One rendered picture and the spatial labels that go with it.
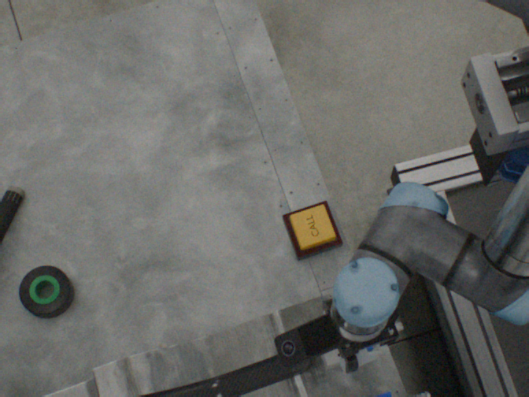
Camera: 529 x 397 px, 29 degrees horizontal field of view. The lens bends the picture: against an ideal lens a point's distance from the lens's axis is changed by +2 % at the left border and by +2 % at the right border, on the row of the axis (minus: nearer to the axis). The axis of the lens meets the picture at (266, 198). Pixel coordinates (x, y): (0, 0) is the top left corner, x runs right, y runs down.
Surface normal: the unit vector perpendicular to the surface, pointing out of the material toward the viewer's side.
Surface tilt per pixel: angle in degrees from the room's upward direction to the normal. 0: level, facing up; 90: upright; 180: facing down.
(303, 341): 29
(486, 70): 0
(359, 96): 0
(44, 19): 0
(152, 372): 24
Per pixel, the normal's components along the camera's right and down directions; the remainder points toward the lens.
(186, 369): 0.41, -0.42
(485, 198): -0.01, -0.31
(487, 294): -0.44, 0.54
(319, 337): -0.47, -0.12
